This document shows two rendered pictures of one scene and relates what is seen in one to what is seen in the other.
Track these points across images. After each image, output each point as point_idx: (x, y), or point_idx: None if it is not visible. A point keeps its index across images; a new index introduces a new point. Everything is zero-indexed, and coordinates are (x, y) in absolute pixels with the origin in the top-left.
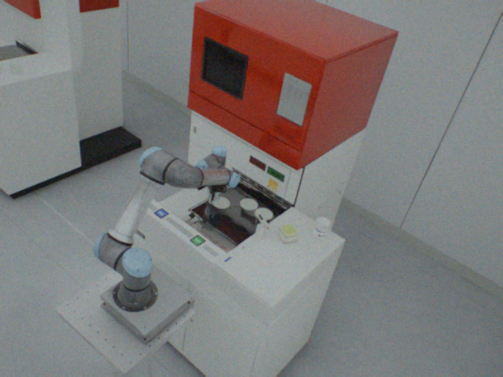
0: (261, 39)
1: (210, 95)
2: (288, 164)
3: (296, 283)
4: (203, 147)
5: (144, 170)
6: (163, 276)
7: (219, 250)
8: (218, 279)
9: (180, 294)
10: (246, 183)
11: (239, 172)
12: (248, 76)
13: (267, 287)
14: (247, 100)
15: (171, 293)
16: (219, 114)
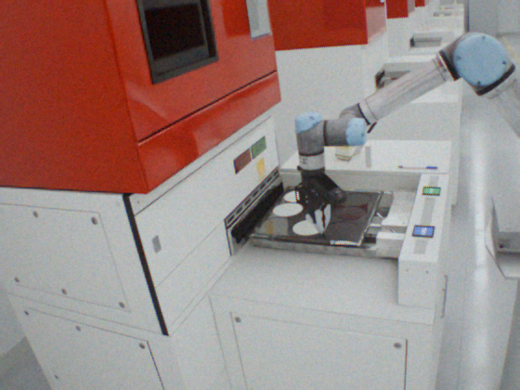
0: None
1: (177, 104)
2: (276, 101)
3: (405, 140)
4: (181, 255)
5: (510, 60)
6: (501, 215)
7: (424, 177)
8: (448, 189)
9: (503, 200)
10: (247, 212)
11: (233, 212)
12: (213, 6)
13: (433, 147)
14: (222, 52)
15: (512, 203)
16: (201, 126)
